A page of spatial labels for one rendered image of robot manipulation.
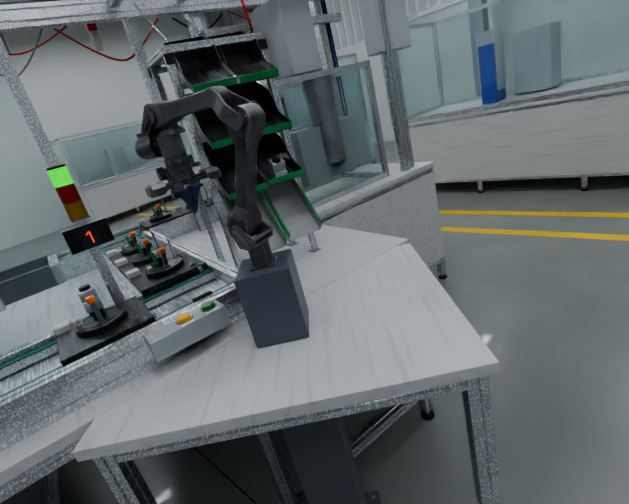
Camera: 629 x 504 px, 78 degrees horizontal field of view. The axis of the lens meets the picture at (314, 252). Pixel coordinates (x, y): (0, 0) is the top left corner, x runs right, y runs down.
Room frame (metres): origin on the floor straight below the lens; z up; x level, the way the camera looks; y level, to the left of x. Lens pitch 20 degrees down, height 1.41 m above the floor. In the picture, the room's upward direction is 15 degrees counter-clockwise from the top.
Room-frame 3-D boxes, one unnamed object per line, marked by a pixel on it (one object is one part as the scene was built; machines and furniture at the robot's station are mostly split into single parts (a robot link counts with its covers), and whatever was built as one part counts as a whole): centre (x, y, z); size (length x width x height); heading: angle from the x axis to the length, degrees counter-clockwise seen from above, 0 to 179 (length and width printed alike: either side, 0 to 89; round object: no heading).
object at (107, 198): (10.32, 3.95, 1.13); 2.86 x 1.56 x 2.25; 131
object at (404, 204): (2.55, -0.27, 0.43); 1.11 x 0.68 x 0.86; 121
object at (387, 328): (0.99, 0.13, 0.84); 0.90 x 0.70 x 0.03; 86
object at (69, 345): (1.04, 0.64, 0.96); 0.24 x 0.24 x 0.02; 31
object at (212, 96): (0.97, 0.18, 1.44); 0.29 x 0.08 x 0.11; 57
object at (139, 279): (1.39, 0.55, 1.01); 0.24 x 0.24 x 0.13; 31
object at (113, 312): (1.04, 0.64, 0.98); 0.14 x 0.14 x 0.02
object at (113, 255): (1.81, 0.81, 1.01); 0.24 x 0.24 x 0.13; 31
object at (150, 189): (1.03, 0.28, 1.33); 0.19 x 0.06 x 0.08; 121
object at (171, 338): (0.95, 0.38, 0.93); 0.21 x 0.07 x 0.06; 121
